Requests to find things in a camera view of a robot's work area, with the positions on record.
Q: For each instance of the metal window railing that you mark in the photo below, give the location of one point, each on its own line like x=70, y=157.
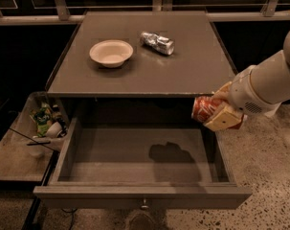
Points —
x=39, y=12

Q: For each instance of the red coke can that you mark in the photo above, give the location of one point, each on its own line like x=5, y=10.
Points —
x=205, y=106

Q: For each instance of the clear plastic bin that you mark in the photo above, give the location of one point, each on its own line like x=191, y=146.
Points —
x=24, y=156

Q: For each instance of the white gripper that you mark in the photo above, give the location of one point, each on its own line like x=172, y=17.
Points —
x=243, y=91

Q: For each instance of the crushed silver can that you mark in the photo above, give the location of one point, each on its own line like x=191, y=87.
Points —
x=159, y=43

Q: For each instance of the green snack bag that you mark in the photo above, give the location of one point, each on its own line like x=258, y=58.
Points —
x=43, y=118

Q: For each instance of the white cup in bin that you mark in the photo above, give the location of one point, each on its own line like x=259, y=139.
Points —
x=54, y=130

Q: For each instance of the grey cabinet with top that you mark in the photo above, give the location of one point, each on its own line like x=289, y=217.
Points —
x=149, y=87

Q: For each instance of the open grey top drawer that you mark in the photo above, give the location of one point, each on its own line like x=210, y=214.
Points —
x=116, y=166

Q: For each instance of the white paper bowl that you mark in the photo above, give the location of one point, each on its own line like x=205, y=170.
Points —
x=111, y=53

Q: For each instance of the metal drawer knob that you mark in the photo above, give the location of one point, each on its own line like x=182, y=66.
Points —
x=144, y=205

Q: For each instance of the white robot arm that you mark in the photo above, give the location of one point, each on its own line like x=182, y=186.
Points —
x=259, y=89

